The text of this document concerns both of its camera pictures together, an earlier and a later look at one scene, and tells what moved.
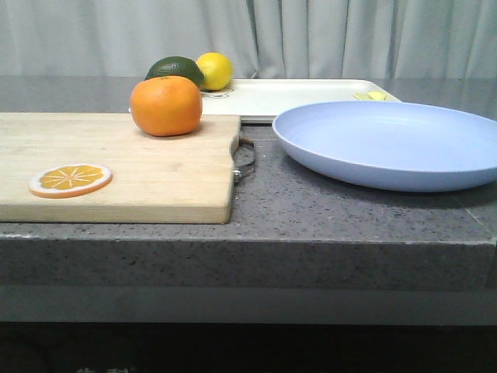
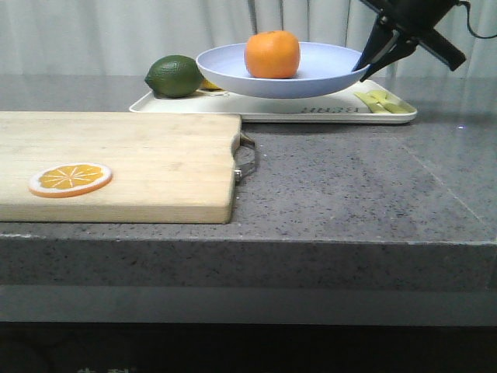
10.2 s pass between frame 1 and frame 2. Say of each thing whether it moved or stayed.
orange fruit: moved
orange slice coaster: stayed
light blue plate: moved
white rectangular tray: moved
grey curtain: stayed
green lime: stayed
